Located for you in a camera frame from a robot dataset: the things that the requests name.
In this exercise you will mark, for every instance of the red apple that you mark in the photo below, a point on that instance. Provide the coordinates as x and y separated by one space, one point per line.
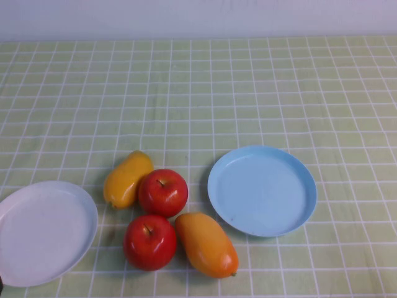
161 198
149 245

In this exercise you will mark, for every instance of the yellow mango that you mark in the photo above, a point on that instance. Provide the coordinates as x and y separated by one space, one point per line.
124 183

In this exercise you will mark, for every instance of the orange mango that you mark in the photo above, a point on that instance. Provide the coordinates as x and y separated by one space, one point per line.
207 245

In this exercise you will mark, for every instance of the light blue plate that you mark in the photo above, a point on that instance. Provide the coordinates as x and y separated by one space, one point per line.
263 192

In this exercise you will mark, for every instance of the white plate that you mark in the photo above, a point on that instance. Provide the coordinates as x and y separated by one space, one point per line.
46 236

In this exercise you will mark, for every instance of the green checked tablecloth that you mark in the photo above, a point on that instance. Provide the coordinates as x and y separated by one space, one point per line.
198 93

